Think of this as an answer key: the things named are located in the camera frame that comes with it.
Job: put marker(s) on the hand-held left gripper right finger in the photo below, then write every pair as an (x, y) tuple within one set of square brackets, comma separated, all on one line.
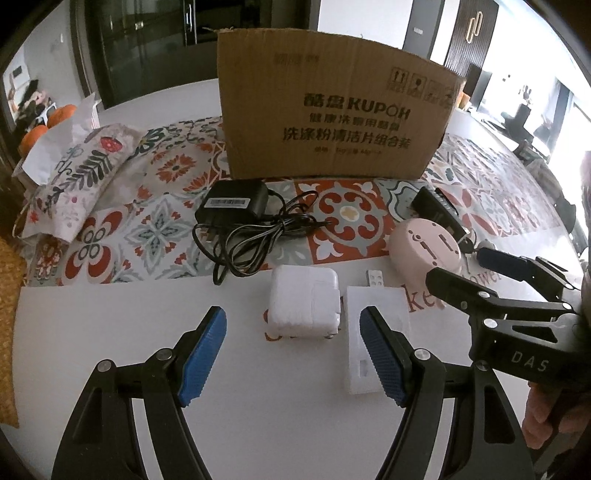
[(383, 362)]

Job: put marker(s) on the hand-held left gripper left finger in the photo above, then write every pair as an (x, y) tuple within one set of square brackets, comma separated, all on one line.
[(203, 357)]

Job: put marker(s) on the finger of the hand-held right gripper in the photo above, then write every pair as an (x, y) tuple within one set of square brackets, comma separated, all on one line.
[(496, 260), (455, 282)]

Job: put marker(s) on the pink round device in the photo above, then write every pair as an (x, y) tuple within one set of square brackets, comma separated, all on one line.
[(415, 244)]

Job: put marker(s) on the black button remote device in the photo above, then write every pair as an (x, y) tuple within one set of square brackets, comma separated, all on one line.
[(435, 204)]

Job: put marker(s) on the brown cardboard box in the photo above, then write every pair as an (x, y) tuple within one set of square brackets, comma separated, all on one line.
[(323, 92)]

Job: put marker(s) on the person's right hand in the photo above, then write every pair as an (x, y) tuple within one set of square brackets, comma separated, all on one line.
[(549, 415)]

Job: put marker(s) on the white flat rectangular box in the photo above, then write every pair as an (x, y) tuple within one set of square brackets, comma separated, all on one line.
[(369, 302)]

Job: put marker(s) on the small white plug piece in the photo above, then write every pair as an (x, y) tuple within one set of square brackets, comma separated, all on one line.
[(375, 277)]

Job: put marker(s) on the white cube power adapter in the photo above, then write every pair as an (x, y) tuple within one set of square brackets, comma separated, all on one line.
[(300, 300)]

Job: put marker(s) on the colourful patterned table mat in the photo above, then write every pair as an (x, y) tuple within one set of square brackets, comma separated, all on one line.
[(161, 230)]

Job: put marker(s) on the yellow patterned cloth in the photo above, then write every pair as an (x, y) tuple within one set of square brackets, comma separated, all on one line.
[(9, 323)]

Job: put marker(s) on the floral tissue pack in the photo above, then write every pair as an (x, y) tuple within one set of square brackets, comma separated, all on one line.
[(83, 170)]

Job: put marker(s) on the dark glass sliding door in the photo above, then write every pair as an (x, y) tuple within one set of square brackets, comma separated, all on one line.
[(138, 46)]

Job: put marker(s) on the dark slatted wall panel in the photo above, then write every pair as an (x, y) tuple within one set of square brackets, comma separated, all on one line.
[(471, 27)]

